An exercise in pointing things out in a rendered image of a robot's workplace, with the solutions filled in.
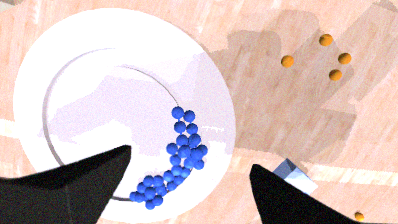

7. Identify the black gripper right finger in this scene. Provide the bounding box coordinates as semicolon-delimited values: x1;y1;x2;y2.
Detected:
249;164;388;224

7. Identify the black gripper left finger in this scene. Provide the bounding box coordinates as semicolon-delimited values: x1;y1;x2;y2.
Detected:
0;144;132;224

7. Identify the orange bead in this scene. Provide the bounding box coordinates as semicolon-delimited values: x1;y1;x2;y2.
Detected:
281;55;294;68
319;34;333;46
338;53;351;64
329;69;342;81
354;212;364;221

